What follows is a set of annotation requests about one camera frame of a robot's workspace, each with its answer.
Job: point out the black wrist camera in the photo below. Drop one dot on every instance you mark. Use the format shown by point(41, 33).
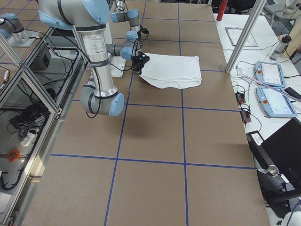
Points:
point(144, 30)
point(146, 58)

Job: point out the blue teach pendant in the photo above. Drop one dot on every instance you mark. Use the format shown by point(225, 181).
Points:
point(274, 104)
point(269, 74)

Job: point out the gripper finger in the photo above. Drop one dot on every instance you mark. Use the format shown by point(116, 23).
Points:
point(138, 69)

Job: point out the white long-sleeve printed shirt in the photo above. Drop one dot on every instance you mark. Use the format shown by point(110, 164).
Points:
point(165, 71)

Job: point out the lower blue teach pendant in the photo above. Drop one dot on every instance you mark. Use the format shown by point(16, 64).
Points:
point(274, 104)

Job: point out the red bottle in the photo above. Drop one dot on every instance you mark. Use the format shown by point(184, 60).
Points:
point(222, 9)

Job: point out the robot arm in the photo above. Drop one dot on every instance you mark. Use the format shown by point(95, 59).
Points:
point(89, 18)
point(123, 14)

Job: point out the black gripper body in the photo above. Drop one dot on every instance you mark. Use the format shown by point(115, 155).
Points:
point(138, 64)

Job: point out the black laptop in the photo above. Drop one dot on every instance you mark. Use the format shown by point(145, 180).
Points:
point(279, 158)

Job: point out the aluminium frame post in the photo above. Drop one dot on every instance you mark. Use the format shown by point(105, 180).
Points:
point(255, 12)

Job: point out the clear water bottle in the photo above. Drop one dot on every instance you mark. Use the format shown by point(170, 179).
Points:
point(280, 48)

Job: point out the upper blue teach pendant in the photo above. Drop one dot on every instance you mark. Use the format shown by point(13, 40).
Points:
point(269, 74)

